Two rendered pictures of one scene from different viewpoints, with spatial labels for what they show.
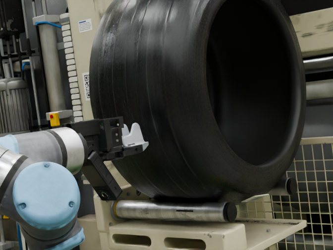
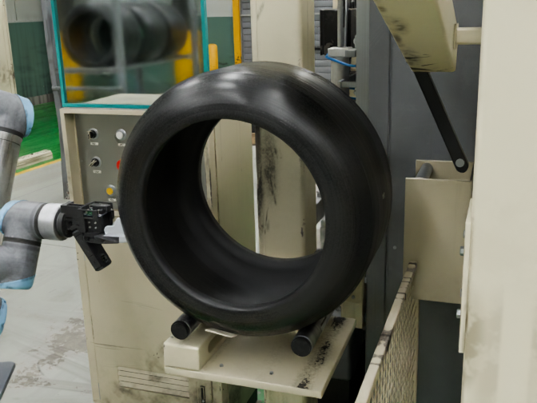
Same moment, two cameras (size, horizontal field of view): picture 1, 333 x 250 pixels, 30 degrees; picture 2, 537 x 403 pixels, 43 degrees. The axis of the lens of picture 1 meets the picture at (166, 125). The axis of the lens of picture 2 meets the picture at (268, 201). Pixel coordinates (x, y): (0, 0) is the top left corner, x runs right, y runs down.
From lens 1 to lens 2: 1.85 m
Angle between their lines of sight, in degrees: 69
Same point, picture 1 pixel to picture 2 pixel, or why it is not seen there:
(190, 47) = (126, 172)
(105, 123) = (78, 213)
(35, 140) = (21, 211)
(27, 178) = not seen: outside the picture
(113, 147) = (88, 232)
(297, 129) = (307, 289)
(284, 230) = (270, 383)
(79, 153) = (47, 229)
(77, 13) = not seen: hidden behind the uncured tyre
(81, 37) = not seen: hidden behind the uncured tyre
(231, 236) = (174, 350)
